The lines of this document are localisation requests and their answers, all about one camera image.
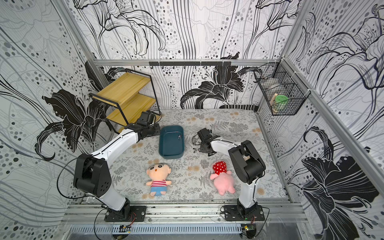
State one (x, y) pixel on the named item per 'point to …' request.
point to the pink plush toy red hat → (223, 181)
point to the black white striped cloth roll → (256, 107)
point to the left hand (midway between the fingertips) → (158, 131)
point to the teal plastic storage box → (170, 147)
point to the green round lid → (281, 100)
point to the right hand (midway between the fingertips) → (208, 146)
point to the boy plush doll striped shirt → (158, 172)
